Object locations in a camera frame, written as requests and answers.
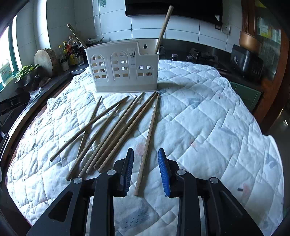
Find window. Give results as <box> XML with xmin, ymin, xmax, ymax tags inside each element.
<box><xmin>0</xmin><ymin>9</ymin><xmax>24</xmax><ymax>91</ymax></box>

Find black kitchen appliance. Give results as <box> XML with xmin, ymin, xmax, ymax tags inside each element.
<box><xmin>231</xmin><ymin>44</ymin><xmax>264</xmax><ymax>81</ymax></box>

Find white plastic chopstick holder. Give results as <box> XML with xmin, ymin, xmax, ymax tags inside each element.
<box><xmin>84</xmin><ymin>39</ymin><xmax>159</xmax><ymax>93</ymax></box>

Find gas stove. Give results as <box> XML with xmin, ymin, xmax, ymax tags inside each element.
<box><xmin>187</xmin><ymin>48</ymin><xmax>219</xmax><ymax>65</ymax></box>

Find white plastic jug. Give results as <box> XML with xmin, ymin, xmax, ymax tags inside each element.
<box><xmin>0</xmin><ymin>59</ymin><xmax>12</xmax><ymax>87</ymax></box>

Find round wooden chopping block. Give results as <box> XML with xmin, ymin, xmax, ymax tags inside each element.
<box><xmin>34</xmin><ymin>49</ymin><xmax>57</xmax><ymax>76</ymax></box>

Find white quilted blanket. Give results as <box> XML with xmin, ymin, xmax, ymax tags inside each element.
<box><xmin>6</xmin><ymin>59</ymin><xmax>285</xmax><ymax>236</ymax></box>

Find single wooden chopstick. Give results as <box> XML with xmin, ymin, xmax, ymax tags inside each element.
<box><xmin>154</xmin><ymin>5</ymin><xmax>175</xmax><ymax>55</ymax></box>
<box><xmin>134</xmin><ymin>93</ymin><xmax>160</xmax><ymax>196</ymax></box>

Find metal pan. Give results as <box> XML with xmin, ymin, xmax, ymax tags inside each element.
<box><xmin>87</xmin><ymin>37</ymin><xmax>105</xmax><ymax>46</ymax></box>

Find copper hot pot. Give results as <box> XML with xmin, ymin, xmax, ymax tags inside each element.
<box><xmin>239</xmin><ymin>0</ymin><xmax>263</xmax><ymax>52</ymax></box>

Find green leafy vegetables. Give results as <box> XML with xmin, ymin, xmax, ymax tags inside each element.
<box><xmin>15</xmin><ymin>64</ymin><xmax>41</xmax><ymax>81</ymax></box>

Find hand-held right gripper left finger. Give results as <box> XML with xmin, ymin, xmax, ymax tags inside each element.
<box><xmin>26</xmin><ymin>148</ymin><xmax>134</xmax><ymax>236</ymax></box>

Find pile of wooden chopsticks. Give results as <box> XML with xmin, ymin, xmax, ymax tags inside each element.
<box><xmin>50</xmin><ymin>91</ymin><xmax>159</xmax><ymax>181</ymax></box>

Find wooden glass cabinet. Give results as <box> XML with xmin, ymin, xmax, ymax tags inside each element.
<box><xmin>241</xmin><ymin>0</ymin><xmax>288</xmax><ymax>134</ymax></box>

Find bowl of green vegetables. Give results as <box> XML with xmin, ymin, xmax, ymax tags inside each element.
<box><xmin>14</xmin><ymin>66</ymin><xmax>43</xmax><ymax>88</ymax></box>

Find black range hood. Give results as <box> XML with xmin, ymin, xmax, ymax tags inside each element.
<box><xmin>125</xmin><ymin>0</ymin><xmax>223</xmax><ymax>23</ymax></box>

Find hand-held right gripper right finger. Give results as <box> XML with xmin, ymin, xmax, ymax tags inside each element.
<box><xmin>158</xmin><ymin>148</ymin><xmax>264</xmax><ymax>236</ymax></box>

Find wooden spatula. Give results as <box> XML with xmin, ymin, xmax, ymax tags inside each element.
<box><xmin>67</xmin><ymin>23</ymin><xmax>88</xmax><ymax>49</ymax></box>

